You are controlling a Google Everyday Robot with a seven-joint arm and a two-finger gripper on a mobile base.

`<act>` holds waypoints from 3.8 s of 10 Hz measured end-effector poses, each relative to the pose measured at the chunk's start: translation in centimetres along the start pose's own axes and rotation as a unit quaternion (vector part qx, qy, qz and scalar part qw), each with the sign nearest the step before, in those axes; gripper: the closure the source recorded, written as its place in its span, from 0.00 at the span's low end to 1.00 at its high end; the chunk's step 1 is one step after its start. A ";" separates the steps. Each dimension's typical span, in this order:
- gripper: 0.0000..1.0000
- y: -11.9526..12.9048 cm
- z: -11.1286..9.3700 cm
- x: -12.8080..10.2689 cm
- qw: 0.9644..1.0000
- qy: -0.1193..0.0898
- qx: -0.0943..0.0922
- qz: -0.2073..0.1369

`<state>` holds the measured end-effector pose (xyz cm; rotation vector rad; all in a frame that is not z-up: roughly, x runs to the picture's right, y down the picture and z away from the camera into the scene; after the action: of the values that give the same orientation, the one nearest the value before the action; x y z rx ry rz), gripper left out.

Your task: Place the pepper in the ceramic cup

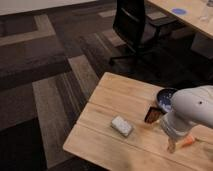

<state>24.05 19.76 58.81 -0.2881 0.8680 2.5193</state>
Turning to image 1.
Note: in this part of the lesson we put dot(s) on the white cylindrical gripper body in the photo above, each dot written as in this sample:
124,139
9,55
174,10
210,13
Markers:
174,126

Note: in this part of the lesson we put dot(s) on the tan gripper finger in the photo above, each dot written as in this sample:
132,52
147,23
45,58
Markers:
171,145

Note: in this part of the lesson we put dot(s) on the orange pepper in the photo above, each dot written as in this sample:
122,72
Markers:
189,140

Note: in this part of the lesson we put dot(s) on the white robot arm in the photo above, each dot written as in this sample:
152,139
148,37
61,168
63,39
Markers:
190,107

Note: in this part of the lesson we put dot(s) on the dark brown square cup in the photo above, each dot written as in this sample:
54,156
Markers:
152,115

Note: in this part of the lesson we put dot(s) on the blue ceramic bowl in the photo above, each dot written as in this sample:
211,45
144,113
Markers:
163,99

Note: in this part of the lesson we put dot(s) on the white sponge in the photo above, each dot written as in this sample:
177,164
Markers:
121,125

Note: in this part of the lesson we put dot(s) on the clear drinking glass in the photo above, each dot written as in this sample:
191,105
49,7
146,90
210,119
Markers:
207,12

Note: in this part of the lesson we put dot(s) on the blue round coaster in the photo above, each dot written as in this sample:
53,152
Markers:
179,11

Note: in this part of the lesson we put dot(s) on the black office chair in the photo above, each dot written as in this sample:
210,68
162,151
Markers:
129,25

